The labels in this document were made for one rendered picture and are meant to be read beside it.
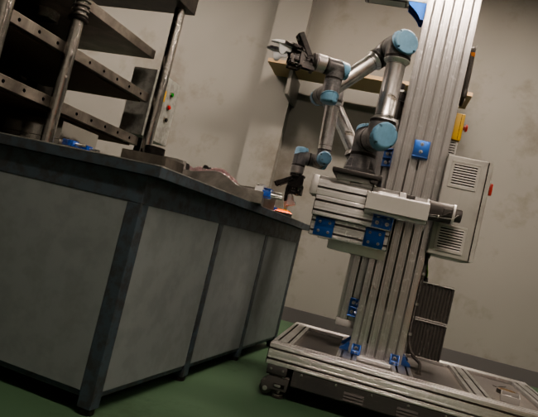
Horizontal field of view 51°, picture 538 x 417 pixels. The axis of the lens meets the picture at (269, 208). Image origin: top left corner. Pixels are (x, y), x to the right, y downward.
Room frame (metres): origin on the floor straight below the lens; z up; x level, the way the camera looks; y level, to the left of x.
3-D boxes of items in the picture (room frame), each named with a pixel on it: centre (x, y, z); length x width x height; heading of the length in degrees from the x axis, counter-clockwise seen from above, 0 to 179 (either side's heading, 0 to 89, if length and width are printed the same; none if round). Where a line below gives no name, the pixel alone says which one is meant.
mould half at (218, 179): (2.64, 0.29, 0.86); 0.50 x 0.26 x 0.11; 89
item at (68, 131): (2.74, 1.19, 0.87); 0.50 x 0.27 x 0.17; 71
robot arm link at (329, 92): (2.41, -0.14, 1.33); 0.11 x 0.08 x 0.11; 14
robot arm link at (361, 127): (2.58, -0.37, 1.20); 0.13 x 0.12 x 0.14; 14
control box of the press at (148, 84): (3.43, 0.85, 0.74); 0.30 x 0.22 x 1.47; 161
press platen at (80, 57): (2.74, 1.32, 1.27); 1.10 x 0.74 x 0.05; 161
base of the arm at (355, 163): (2.58, -0.36, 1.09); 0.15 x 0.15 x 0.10
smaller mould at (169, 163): (2.23, 0.49, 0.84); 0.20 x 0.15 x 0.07; 71
